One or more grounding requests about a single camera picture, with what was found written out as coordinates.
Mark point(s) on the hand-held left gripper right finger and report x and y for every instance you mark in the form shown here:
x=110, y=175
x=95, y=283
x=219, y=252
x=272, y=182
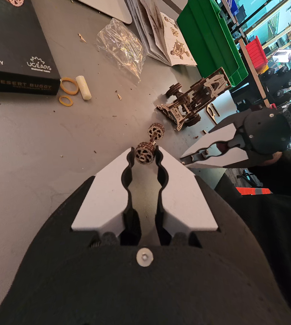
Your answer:
x=188, y=203

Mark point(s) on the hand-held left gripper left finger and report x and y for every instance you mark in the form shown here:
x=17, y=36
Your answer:
x=102, y=203

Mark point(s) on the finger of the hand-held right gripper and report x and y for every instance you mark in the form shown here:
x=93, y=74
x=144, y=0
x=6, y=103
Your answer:
x=221, y=135
x=224, y=161

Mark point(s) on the wooden buggy model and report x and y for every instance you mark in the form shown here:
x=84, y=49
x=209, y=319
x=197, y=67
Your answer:
x=186, y=101

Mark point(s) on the wooden wheel axle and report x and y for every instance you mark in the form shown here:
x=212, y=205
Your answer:
x=144, y=153

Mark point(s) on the black model box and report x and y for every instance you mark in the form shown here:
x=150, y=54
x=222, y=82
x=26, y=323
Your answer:
x=13, y=38

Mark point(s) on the person's right hand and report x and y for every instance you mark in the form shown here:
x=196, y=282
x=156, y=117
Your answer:
x=275, y=158

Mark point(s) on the wooden sheet offcut with holes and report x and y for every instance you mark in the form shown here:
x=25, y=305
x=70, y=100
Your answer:
x=211, y=119

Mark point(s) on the orange reflective band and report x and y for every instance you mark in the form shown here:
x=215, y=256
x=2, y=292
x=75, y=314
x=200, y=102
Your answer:
x=254, y=191

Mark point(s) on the row of black labelled devices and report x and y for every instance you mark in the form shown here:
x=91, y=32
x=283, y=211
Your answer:
x=285, y=78

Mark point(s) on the red plastic bin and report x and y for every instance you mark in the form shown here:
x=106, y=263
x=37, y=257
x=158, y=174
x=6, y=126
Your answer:
x=256, y=50

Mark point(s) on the green plastic bin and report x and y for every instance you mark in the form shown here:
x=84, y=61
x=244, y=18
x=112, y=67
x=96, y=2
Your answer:
x=211, y=38

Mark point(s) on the instruction booklet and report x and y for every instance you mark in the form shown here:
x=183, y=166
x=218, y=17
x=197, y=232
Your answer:
x=176, y=43

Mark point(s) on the small rubber band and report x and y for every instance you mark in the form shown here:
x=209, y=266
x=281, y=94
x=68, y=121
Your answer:
x=60, y=100

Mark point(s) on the white wax cylinder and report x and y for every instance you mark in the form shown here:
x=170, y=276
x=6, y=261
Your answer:
x=83, y=87

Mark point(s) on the large rubber band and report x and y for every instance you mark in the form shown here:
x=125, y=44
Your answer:
x=61, y=86

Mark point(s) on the clear plastic bag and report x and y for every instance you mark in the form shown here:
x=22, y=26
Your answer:
x=120, y=48

